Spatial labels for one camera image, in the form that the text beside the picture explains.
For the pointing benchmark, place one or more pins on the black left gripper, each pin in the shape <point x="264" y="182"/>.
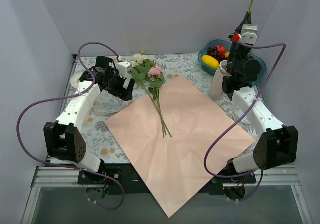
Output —
<point x="124" y="91"/>

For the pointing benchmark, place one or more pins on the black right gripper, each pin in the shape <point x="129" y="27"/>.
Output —
<point x="238" y="51"/>

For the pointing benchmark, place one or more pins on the cream ribbon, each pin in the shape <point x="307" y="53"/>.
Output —
<point x="99" y="113"/>

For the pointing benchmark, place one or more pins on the pink wrapping paper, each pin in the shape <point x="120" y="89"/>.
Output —
<point x="177" y="152"/>

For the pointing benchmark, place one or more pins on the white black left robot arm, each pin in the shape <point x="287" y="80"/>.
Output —
<point x="63" y="136"/>

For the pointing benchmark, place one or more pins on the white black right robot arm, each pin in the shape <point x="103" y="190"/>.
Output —
<point x="278" y="143"/>

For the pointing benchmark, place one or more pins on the white ribbed vase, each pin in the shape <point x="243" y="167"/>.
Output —
<point x="216" y="88"/>

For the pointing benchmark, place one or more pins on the teal plastic fruit basket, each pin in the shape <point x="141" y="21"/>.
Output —
<point x="228" y="45"/>

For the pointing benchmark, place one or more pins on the white flower stem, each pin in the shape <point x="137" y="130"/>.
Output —
<point x="141" y="64"/>

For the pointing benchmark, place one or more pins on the red apple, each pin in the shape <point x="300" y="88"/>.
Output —
<point x="220" y="49"/>

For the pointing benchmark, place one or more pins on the single pink flower stem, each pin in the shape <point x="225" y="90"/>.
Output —
<point x="156" y="80"/>

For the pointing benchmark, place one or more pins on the dark purple grapes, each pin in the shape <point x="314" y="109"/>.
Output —
<point x="213" y="53"/>

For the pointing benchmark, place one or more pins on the yellow mango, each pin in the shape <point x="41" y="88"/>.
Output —
<point x="210" y="61"/>

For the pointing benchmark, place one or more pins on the floral patterned table mat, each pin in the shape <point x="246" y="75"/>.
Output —
<point x="101" y="143"/>

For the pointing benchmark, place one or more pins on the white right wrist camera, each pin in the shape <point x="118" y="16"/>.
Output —
<point x="248" y="34"/>

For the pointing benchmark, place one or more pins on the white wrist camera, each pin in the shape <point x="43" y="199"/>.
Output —
<point x="123" y="68"/>
<point x="248" y="34"/>

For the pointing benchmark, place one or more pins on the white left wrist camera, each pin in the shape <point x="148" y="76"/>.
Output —
<point x="123" y="68"/>

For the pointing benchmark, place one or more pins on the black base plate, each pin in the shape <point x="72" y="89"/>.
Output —
<point x="132" y="183"/>

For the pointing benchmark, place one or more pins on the aluminium frame rail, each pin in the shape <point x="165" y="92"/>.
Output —
<point x="57" y="198"/>

